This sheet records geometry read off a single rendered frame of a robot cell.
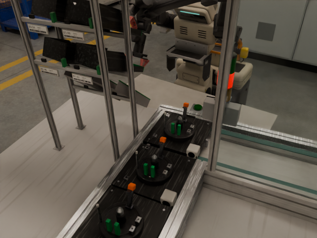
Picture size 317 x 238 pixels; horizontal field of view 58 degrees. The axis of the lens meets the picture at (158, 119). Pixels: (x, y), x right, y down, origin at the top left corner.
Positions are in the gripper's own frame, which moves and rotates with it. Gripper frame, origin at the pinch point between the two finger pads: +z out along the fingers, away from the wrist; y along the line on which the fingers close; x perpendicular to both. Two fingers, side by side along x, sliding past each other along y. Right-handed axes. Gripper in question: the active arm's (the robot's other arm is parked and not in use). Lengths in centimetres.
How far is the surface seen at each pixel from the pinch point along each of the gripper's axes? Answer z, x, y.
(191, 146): 32, 20, 52
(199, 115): 11, 34, 43
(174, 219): 60, 11, 62
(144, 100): 19.0, 21.1, 20.5
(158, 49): -167, 224, -138
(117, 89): 28.0, 1.2, 19.9
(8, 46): -64, 179, -346
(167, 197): 55, 9, 57
